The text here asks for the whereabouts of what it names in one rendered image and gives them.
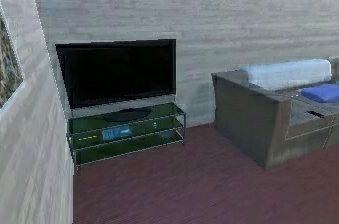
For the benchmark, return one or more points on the green glass television stand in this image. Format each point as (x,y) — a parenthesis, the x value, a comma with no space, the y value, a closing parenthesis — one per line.
(127,138)

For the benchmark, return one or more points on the blue box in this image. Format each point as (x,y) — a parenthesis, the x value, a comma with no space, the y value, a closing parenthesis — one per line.
(116,133)

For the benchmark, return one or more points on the black television set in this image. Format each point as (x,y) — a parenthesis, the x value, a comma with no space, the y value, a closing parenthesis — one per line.
(117,71)

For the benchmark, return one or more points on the grey brown sofa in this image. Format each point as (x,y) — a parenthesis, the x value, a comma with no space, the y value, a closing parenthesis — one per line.
(257,120)

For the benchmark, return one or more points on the pale blue long cushion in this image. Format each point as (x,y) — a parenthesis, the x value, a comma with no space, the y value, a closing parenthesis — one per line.
(288,73)

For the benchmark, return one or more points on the black remote control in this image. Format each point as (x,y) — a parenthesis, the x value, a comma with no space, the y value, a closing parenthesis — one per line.
(315,114)

